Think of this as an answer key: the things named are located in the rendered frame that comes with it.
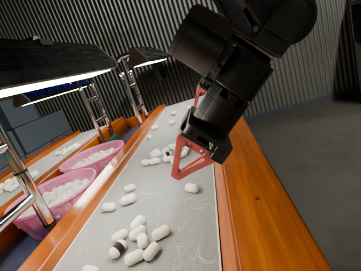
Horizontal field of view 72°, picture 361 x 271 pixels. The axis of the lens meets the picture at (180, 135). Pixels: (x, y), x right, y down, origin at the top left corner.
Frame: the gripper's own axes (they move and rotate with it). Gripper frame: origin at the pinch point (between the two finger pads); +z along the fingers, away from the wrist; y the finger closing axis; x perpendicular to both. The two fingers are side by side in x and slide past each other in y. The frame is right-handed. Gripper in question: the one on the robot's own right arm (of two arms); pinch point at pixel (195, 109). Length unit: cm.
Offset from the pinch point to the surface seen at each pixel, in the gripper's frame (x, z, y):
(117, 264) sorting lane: -0.7, 19.6, 41.5
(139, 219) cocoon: -0.5, 16.7, 33.1
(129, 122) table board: -27, 54, -97
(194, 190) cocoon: 6.6, 9.2, 25.9
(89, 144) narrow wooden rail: -32, 53, -42
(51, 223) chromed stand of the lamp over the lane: -15.5, 32.0, 29.5
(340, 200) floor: 102, 12, -58
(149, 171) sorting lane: -2.3, 21.2, 7.7
